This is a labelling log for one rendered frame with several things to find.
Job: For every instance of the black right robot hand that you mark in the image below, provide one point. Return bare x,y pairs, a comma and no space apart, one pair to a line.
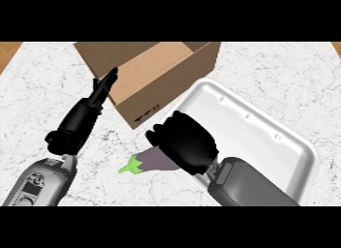
188,142

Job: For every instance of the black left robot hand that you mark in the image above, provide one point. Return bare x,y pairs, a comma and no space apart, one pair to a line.
78,124

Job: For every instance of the purple eggplant with green stem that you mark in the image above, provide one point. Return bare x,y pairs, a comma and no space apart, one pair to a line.
153,161

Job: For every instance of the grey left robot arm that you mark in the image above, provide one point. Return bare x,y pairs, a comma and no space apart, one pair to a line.
39,184

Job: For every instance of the white rectangular tray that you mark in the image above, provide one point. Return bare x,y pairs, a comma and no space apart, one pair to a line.
254,135

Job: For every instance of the brown cardboard box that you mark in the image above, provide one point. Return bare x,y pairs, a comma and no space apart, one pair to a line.
154,77

